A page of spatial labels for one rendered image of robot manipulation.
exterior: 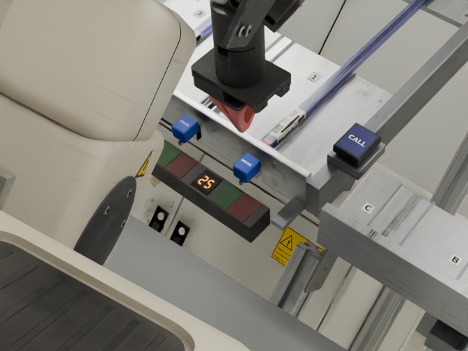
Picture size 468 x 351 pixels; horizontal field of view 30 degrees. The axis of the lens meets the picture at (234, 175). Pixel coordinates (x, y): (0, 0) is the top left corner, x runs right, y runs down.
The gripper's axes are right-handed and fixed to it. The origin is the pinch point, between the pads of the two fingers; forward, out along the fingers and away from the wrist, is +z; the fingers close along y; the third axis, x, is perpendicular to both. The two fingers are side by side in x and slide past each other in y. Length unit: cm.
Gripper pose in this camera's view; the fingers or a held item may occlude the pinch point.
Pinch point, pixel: (244, 125)
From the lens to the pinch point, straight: 106.7
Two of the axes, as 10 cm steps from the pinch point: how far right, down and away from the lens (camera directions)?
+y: -7.6, -4.8, 4.4
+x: -6.5, 6.1, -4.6
